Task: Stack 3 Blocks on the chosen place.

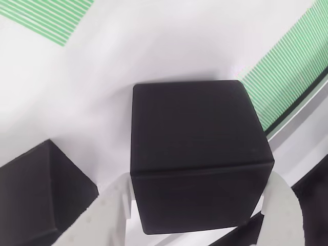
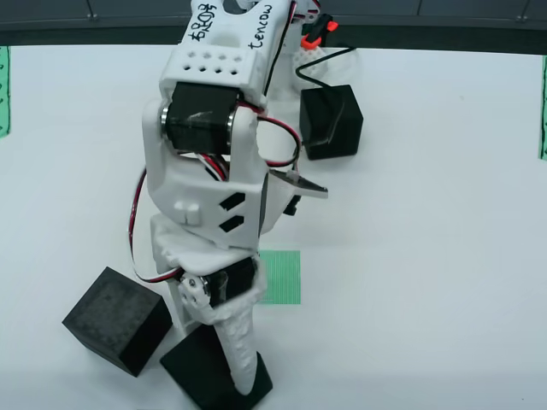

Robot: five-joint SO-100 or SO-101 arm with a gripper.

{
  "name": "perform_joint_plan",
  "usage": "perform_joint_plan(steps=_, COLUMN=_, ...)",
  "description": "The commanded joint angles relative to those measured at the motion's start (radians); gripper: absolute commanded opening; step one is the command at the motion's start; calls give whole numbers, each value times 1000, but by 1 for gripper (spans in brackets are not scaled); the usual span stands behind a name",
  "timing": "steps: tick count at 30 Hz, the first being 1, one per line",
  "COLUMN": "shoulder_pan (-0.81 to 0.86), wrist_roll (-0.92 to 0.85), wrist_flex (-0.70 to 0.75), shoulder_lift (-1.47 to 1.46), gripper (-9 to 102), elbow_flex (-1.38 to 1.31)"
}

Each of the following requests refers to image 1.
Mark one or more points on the black cube block rough face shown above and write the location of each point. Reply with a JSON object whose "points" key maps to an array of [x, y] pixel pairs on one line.
{"points": [[38, 192]]}

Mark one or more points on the green striped square marker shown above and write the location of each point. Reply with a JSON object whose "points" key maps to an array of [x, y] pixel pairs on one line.
{"points": [[51, 20]]}

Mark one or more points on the smooth black cube block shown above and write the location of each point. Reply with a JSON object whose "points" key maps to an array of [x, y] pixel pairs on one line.
{"points": [[200, 153]]}

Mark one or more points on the black monitor panel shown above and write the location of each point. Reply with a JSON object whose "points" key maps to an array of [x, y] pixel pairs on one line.
{"points": [[317, 205]]}

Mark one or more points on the grey table edge rail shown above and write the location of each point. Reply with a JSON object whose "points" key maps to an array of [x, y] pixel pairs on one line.
{"points": [[302, 112]]}

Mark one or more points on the green striped paper strip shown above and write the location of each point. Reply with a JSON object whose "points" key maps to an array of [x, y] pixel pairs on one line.
{"points": [[287, 64]]}

